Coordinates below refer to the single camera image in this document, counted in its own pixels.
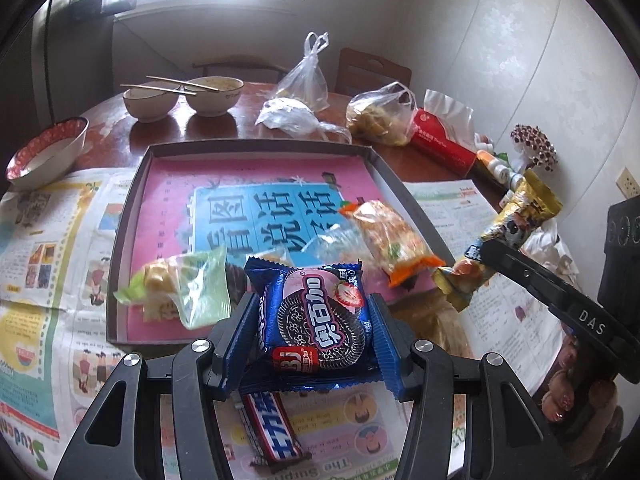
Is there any large white bowl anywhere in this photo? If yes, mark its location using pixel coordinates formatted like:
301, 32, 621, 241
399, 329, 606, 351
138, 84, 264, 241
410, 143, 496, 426
184, 76, 245, 118

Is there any white wall socket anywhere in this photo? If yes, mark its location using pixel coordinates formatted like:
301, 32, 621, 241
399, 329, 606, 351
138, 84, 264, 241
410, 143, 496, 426
615, 167, 639, 200

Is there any orange medicine bottle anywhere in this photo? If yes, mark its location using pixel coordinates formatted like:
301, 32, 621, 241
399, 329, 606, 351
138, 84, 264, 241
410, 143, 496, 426
476, 150, 512, 175

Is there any plastic bag of food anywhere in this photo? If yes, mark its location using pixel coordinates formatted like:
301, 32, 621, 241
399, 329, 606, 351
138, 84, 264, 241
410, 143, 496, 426
346, 82, 419, 147

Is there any brown wooden chair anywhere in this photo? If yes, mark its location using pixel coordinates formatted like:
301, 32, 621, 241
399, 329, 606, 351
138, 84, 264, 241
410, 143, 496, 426
335, 47, 412, 99

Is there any newspaper with dense text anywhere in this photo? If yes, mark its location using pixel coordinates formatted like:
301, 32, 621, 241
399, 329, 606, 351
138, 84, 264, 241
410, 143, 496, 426
400, 179, 568, 391

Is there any crumpled clear plastic bag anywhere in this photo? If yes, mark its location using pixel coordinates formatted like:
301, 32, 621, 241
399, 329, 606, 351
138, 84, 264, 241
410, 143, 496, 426
255, 97, 352, 144

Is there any clear plastic snack packet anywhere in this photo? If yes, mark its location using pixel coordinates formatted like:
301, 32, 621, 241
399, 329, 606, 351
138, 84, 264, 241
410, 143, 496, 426
300, 222, 374, 272

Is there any wooden chopstick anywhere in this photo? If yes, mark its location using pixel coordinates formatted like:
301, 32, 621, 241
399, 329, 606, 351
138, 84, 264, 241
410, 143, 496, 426
119, 83, 184, 94
145, 76, 221, 93

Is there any orange and yellow snack packet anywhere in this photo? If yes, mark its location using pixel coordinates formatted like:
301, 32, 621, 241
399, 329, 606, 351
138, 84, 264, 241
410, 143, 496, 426
338, 200, 447, 289

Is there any white crumpled paper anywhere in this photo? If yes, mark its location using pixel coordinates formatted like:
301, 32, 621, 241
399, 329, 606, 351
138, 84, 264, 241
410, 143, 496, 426
520, 219, 577, 287

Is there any beaded flower ornament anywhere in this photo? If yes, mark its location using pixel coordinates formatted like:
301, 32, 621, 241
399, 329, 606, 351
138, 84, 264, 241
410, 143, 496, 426
509, 123, 559, 174

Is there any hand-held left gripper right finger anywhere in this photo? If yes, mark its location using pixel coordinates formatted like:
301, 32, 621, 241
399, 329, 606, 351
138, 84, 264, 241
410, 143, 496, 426
367, 294, 563, 480

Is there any red tissue pack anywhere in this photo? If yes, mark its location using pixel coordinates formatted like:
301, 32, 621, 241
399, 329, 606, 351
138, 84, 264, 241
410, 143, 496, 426
409, 89, 479, 179

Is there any dark cardboard tray pink print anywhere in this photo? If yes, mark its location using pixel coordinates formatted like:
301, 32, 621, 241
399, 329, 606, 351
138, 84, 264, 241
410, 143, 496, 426
106, 141, 453, 347

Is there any gold snack packet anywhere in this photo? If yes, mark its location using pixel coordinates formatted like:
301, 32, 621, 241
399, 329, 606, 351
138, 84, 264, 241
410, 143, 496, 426
432, 170, 564, 313

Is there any small white bowl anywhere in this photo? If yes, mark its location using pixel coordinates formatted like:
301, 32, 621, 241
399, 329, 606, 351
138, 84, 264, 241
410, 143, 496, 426
122, 86, 180, 123

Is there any dark storage box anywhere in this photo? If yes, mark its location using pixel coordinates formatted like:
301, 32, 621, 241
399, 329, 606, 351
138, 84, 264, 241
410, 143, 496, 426
69, 0, 139, 17

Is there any red and blue chocolate bar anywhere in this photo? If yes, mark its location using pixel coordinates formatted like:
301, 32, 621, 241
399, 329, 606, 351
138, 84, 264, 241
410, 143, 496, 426
240, 392, 314, 469

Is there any tall knotted clear plastic bag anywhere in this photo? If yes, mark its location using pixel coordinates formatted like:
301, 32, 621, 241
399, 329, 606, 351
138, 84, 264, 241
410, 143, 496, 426
272, 32, 330, 114

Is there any blue cookie packet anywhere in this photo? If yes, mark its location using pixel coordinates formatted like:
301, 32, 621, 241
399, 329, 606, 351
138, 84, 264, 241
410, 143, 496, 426
239, 255, 397, 397

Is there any newspaper with cartoon faces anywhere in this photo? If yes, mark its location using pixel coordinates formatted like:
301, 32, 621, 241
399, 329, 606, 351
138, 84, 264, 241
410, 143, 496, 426
0, 167, 416, 480

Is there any red floral rim bowl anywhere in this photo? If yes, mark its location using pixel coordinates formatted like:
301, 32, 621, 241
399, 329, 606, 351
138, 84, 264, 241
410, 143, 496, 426
5, 116, 90, 192

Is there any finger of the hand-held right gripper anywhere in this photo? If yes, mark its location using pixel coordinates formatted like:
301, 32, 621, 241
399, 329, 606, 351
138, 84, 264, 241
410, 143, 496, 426
479, 237, 562, 311

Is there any pale green snack packet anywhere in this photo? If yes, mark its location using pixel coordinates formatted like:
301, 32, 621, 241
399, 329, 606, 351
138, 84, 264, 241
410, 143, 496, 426
113, 246, 232, 332

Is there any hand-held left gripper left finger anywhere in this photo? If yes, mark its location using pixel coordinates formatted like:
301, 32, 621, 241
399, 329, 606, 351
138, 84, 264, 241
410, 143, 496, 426
52, 290, 262, 480

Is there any person's right hand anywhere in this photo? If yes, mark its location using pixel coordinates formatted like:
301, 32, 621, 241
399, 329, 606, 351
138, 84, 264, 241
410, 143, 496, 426
540, 332, 632, 461

